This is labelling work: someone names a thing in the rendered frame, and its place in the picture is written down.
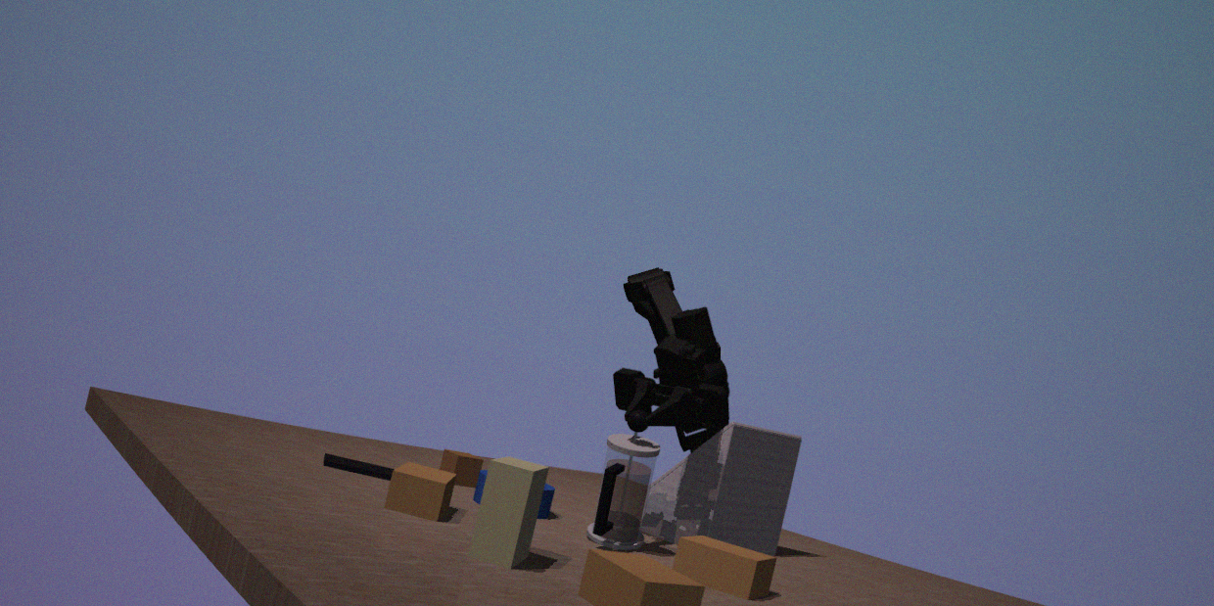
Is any dark blue cylinder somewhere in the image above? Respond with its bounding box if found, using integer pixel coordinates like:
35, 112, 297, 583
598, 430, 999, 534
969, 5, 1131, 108
473, 470, 555, 519

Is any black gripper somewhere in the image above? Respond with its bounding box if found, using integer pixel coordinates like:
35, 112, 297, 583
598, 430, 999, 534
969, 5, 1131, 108
613, 368, 728, 431

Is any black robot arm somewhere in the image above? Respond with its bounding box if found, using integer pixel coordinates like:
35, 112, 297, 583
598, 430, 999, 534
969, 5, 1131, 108
624, 267, 728, 453

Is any black flat rectangular mat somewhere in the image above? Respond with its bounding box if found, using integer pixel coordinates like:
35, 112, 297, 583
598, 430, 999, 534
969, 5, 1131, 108
323, 453, 395, 481

